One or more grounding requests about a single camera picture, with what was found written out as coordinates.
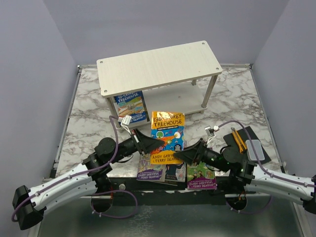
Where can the wrist white camera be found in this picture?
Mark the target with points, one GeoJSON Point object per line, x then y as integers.
{"type": "Point", "coordinates": [210, 131]}
{"type": "Point", "coordinates": [125, 121]}

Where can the orange 130-Storey Treehouse book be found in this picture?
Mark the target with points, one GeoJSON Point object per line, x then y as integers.
{"type": "Point", "coordinates": [167, 127]}

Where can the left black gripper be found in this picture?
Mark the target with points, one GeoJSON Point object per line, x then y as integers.
{"type": "Point", "coordinates": [144, 143]}

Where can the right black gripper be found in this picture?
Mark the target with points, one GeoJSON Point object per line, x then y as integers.
{"type": "Point", "coordinates": [193, 153]}

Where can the white two-tier wooden shelf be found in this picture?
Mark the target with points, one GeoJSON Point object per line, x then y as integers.
{"type": "Point", "coordinates": [174, 79]}

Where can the blue 91-Storey Treehouse book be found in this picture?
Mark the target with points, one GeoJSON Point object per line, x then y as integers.
{"type": "Point", "coordinates": [132, 104]}

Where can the grey rectangular case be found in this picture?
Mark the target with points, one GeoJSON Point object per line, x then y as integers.
{"type": "Point", "coordinates": [255, 151]}

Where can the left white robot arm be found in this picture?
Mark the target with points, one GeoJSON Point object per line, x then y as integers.
{"type": "Point", "coordinates": [86, 179]}

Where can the Little Women dark book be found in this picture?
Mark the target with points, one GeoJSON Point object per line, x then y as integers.
{"type": "Point", "coordinates": [175, 172]}

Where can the purple 117-Storey Treehouse book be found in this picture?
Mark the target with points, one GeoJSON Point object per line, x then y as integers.
{"type": "Point", "coordinates": [200, 177]}

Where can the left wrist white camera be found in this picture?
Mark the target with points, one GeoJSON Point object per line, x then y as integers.
{"type": "Point", "coordinates": [125, 121]}

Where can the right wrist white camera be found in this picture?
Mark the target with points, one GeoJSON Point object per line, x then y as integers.
{"type": "Point", "coordinates": [210, 131]}

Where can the thin dark patterned book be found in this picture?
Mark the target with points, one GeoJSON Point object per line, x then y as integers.
{"type": "Point", "coordinates": [170, 183]}

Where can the yellow utility knife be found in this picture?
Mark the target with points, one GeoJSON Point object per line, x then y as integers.
{"type": "Point", "coordinates": [240, 143]}

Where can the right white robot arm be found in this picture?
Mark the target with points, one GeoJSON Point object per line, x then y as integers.
{"type": "Point", "coordinates": [248, 176]}

